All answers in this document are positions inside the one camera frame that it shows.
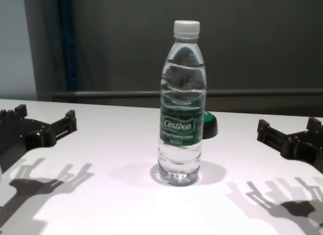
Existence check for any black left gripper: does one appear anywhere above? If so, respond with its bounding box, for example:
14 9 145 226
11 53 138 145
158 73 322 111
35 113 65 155
0 105 78 161

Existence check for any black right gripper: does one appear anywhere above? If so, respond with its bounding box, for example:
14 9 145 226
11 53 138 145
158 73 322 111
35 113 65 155
256 117 323 174

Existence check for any clear water bottle green label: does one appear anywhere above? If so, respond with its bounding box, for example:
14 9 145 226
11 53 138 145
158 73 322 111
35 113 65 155
156 20 207 187

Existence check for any green YES button black base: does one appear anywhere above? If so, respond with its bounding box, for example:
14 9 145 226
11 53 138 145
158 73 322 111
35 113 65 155
201 111 218 139

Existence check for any thin grey horizontal rail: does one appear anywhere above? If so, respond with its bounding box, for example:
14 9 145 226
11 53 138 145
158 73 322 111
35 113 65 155
52 89 323 100

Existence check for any dark blue vertical post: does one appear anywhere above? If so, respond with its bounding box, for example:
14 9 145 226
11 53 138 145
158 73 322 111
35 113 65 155
57 0 79 104

